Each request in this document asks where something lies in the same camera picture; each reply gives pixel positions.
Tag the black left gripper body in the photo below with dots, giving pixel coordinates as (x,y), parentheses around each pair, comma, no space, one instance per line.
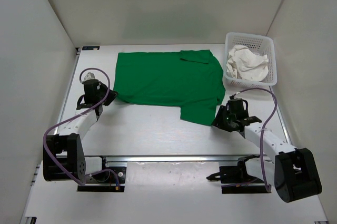
(102,89)

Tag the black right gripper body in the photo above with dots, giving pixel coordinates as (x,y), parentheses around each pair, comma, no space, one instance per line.
(229,126)

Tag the green t shirt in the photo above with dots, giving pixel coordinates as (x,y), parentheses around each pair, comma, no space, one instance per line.
(190,80)

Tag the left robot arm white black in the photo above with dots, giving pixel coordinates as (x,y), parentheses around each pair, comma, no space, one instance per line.
(63,155)

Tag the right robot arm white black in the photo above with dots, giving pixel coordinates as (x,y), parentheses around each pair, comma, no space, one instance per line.
(290,170)

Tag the blue label sticker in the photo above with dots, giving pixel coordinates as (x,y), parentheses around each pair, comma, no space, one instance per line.
(90,48)

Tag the white crumpled t shirt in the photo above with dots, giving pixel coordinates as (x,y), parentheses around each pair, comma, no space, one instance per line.
(243,64)

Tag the white plastic basket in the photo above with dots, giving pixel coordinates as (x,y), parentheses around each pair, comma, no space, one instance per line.
(259,45)

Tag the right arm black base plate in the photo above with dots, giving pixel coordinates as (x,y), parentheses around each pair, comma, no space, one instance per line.
(234,181)

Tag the aluminium rail front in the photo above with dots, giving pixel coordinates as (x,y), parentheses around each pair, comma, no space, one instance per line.
(172,158)

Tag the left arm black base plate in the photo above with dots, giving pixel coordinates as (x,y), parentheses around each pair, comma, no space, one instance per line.
(108,181)

